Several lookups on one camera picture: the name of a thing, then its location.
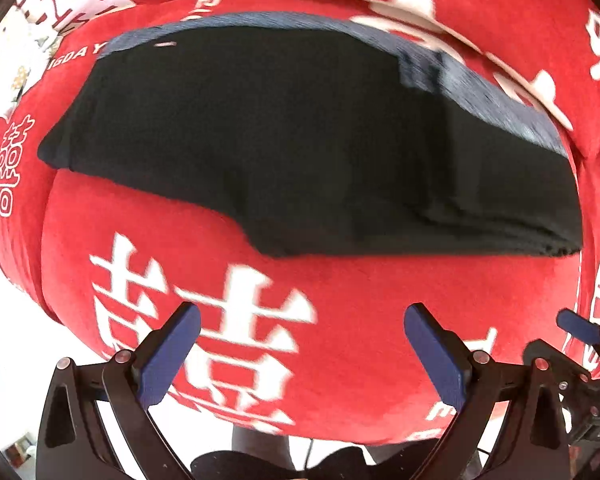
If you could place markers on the person's dark shorts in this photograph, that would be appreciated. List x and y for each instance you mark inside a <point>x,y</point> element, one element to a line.
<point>240,465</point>

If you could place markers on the black pants with grey waistband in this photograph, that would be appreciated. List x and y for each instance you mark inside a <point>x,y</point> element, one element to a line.
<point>305,145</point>

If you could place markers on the red printed blanket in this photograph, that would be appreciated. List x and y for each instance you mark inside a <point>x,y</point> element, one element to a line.
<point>360,320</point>

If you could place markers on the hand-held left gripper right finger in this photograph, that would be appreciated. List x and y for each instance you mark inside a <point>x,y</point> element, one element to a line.
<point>437,352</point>

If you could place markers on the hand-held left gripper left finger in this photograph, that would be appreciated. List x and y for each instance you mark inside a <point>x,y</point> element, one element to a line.
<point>172,347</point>

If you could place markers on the white floral cloth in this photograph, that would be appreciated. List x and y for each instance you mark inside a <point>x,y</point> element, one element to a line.
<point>15,65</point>

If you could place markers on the person's leg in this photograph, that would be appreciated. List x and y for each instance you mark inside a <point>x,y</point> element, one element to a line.
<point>260,445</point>

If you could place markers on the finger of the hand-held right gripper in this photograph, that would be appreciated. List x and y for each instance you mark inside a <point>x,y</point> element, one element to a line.
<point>580,327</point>
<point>555,360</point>

